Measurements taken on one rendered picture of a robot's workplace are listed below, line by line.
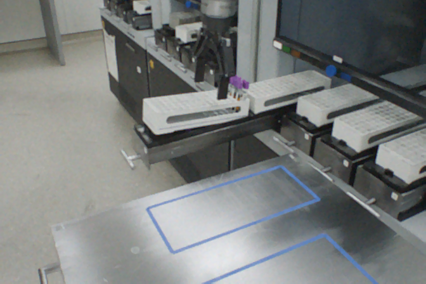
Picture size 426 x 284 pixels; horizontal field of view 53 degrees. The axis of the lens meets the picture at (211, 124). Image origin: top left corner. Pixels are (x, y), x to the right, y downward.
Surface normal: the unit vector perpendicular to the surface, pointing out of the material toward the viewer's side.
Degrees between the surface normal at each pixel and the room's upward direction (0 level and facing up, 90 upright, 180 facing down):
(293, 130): 90
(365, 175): 90
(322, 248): 0
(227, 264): 0
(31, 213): 0
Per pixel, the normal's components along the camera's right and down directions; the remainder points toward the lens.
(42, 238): 0.00, -0.88
